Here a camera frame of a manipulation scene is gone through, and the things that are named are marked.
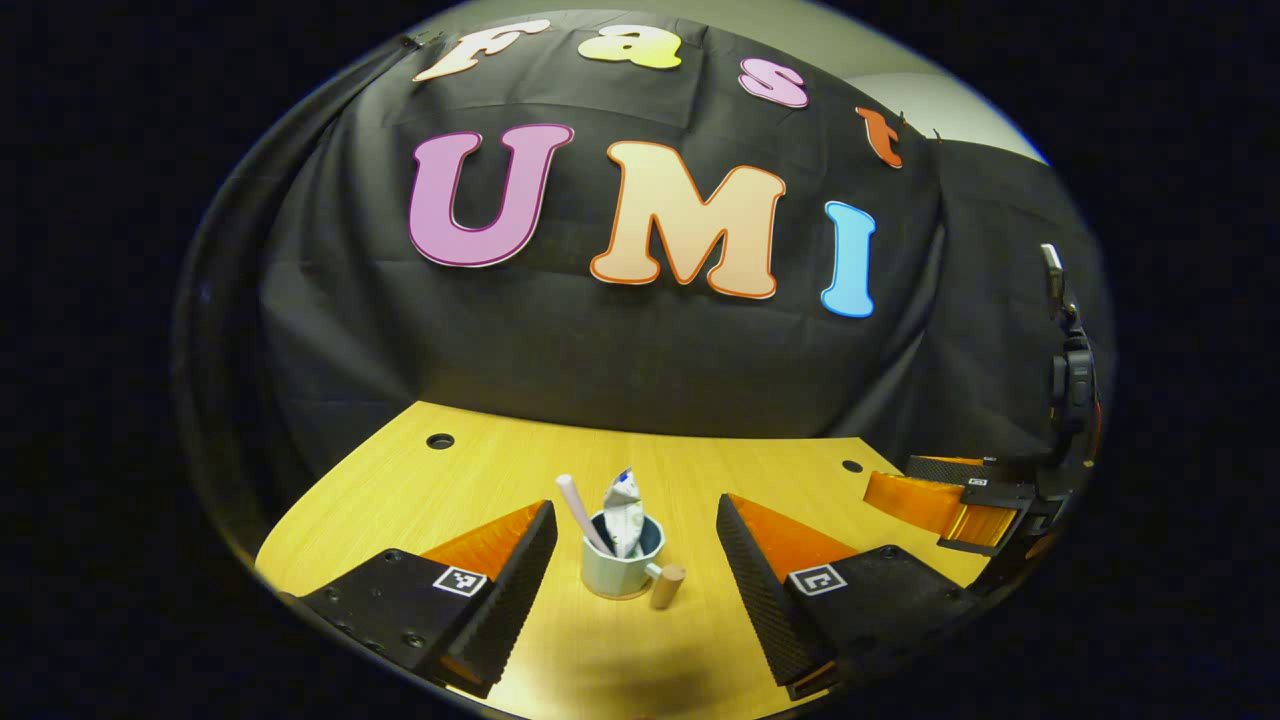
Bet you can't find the white toothbrush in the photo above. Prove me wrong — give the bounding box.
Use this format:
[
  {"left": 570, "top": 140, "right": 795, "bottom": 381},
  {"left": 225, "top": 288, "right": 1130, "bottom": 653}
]
[{"left": 555, "top": 473, "right": 614, "bottom": 558}]

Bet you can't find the black backdrop cloth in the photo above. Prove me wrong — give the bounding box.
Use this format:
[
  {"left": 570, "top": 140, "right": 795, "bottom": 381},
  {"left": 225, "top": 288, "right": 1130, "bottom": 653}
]
[{"left": 175, "top": 8, "right": 1113, "bottom": 506}]

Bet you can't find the wooden desktop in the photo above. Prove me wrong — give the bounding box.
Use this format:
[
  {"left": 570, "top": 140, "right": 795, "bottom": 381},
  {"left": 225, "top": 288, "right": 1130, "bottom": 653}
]
[{"left": 254, "top": 401, "right": 1003, "bottom": 720}]

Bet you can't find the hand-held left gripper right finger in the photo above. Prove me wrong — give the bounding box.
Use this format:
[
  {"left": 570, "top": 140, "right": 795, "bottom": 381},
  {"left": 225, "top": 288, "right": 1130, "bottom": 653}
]
[{"left": 715, "top": 492, "right": 987, "bottom": 702}]

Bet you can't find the white toothpaste tube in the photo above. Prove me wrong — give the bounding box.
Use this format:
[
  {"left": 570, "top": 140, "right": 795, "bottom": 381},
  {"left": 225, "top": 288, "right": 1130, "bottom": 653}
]
[{"left": 602, "top": 467, "right": 645, "bottom": 560}]

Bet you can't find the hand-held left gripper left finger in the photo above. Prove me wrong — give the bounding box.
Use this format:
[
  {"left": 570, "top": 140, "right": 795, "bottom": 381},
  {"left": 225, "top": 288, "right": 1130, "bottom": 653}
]
[{"left": 280, "top": 499, "right": 559, "bottom": 699}]

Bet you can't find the light blue cup wooden handle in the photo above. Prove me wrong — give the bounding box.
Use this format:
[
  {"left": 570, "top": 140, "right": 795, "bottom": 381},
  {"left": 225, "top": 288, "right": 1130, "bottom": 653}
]
[{"left": 580, "top": 509, "right": 688, "bottom": 611}]

